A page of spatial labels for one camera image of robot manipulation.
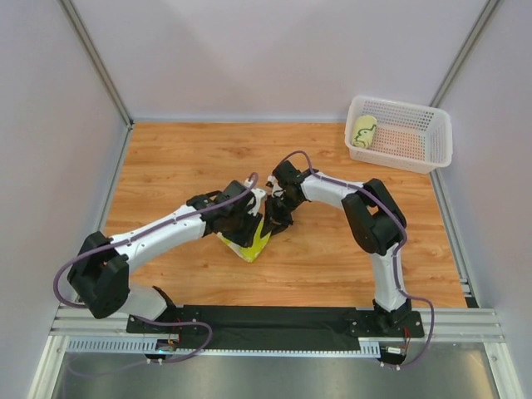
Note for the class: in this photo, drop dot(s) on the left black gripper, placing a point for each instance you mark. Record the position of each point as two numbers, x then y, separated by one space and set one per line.
243 226

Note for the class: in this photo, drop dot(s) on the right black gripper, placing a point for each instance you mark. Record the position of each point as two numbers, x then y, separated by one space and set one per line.
278 208

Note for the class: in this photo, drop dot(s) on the yellow green towel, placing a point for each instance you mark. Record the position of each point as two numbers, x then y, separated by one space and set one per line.
249 254

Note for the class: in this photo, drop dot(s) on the green patterned towel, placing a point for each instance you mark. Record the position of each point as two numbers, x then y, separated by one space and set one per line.
363 130

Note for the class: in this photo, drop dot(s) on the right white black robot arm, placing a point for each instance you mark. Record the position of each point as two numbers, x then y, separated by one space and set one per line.
377 224

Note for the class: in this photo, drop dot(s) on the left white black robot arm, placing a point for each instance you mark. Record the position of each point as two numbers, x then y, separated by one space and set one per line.
100 274

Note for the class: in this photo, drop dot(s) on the black cloth strip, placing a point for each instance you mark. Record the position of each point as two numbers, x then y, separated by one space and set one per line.
275 328

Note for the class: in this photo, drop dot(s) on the white perforated plastic basket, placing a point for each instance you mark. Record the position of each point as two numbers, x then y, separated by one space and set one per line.
408 136

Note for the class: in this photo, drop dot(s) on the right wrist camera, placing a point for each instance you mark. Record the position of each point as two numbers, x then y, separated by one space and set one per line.
273 187

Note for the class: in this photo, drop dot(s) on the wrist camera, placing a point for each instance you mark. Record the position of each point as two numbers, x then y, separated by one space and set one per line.
273 187
254 205

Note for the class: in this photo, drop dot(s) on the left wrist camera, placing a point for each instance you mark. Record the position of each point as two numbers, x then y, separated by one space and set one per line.
254 205

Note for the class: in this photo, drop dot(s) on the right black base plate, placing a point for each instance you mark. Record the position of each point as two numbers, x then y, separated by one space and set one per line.
370 323

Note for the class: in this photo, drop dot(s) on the grey slotted cable duct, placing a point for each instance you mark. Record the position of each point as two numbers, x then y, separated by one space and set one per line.
120 345

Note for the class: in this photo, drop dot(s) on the aluminium front rail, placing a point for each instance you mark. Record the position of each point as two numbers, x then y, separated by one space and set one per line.
451 325

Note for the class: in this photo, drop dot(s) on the left aluminium frame post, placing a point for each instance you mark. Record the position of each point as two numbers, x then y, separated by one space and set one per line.
79 27

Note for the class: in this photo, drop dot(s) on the aluminium frame post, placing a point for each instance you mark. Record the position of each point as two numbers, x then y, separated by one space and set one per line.
484 18
79 27

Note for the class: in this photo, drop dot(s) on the right aluminium frame post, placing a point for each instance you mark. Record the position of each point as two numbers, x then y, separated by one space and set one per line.
484 18

